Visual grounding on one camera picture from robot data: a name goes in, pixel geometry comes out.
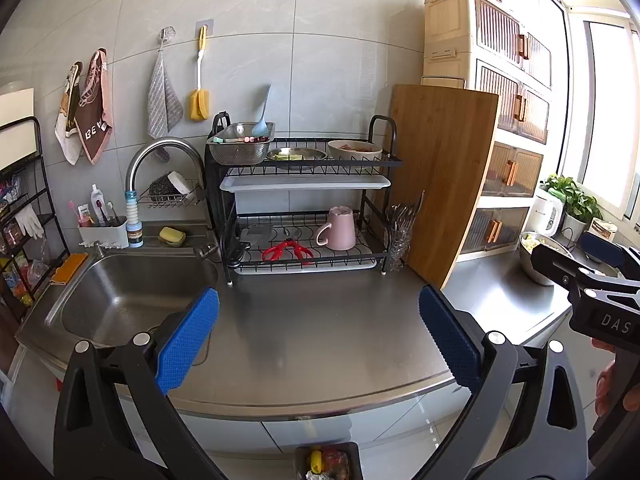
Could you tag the green potted plant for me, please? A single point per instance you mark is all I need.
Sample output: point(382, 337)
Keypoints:
point(575, 200)

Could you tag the wooden cutting board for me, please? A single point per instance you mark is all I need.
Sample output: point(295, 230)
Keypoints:
point(440, 180)

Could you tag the dark toothbrush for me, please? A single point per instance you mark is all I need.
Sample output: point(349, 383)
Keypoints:
point(112, 212)

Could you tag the white brown hanging towel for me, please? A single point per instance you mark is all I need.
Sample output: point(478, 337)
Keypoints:
point(67, 130)

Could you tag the brown pink hanging towel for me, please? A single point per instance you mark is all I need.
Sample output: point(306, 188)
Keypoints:
point(97, 120)

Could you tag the person's right hand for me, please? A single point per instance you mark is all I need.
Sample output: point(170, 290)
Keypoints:
point(609, 387)

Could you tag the grey cleaver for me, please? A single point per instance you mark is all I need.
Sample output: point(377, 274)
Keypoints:
point(257, 236)

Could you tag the white sponge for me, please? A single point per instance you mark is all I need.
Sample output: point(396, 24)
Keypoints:
point(181, 182)

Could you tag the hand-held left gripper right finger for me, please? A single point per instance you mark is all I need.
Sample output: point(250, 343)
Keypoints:
point(450, 342)

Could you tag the grey striped towel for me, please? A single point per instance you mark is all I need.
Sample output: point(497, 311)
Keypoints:
point(162, 105)

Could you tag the grey adhesive hook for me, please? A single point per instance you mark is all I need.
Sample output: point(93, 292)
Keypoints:
point(205, 26)

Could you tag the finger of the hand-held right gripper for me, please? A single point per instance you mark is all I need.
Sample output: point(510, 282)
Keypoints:
point(555, 262)
point(602, 249)

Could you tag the metal wall hook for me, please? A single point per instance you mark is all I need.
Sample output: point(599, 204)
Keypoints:
point(167, 34)

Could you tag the pink cup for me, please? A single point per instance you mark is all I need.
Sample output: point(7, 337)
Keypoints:
point(340, 230)

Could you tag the yellow soap in dish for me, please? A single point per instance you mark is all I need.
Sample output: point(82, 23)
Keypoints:
point(172, 235)

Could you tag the metal plate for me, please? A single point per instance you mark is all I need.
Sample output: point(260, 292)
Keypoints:
point(297, 154)

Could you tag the black knife holder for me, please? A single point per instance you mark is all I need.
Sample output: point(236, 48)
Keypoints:
point(222, 210)

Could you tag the pink toothbrush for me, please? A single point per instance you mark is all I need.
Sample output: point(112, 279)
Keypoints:
point(75, 210)

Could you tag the window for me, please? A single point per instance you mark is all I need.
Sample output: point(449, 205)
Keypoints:
point(607, 110)

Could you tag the white bowl with food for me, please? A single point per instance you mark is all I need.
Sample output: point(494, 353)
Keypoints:
point(355, 149)

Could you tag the white electric kettle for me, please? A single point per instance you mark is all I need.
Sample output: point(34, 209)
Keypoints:
point(547, 215)

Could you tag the beige storage cabinet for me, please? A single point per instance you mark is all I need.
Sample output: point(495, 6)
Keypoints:
point(500, 110)

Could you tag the black trash bin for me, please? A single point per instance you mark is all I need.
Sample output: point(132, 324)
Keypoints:
point(301, 460)

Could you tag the orange cleaning cloth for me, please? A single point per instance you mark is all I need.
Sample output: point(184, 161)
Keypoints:
point(69, 267)

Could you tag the white panel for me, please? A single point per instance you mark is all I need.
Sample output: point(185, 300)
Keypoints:
point(15, 115)

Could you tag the colourful snack packets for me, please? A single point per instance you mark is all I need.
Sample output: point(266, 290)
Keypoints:
point(15, 270)

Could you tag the metal bowl with food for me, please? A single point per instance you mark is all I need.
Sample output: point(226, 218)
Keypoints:
point(537, 260)

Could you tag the yellow bottle brush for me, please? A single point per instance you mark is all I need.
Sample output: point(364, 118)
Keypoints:
point(199, 105)

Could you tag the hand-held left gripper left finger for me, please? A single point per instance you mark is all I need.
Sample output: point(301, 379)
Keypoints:
point(187, 332)

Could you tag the stainless steel sink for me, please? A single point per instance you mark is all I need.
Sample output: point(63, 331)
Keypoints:
point(125, 295)

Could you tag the white glove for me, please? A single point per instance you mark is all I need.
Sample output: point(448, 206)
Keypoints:
point(29, 220)

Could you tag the blue rice spoon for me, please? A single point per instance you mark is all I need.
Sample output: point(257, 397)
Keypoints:
point(262, 120)

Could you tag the red scissors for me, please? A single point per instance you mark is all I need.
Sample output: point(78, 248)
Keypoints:
point(287, 250)

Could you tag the white drip tray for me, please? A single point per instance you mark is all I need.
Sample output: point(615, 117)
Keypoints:
point(305, 183)
point(310, 266)

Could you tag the bunch of metal cutlery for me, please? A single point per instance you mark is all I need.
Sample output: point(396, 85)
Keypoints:
point(402, 212)

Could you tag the yellow foam fruit net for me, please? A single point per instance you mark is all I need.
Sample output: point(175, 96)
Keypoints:
point(315, 462)

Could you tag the white toothbrush holder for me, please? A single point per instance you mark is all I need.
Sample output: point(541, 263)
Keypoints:
point(102, 236)

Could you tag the glass cutlery holder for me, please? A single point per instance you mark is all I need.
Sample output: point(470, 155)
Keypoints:
point(398, 252)

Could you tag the metal colander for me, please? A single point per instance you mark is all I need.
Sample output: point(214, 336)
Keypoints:
point(240, 147)

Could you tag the white jar brown label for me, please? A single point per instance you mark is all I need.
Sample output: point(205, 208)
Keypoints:
point(602, 230)

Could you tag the red snack wrapper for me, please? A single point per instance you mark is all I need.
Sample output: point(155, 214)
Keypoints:
point(336, 462)

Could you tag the metal faucet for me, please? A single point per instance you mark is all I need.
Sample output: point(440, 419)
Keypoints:
point(160, 147)

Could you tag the steel scourer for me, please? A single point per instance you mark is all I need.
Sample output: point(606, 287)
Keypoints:
point(162, 189)

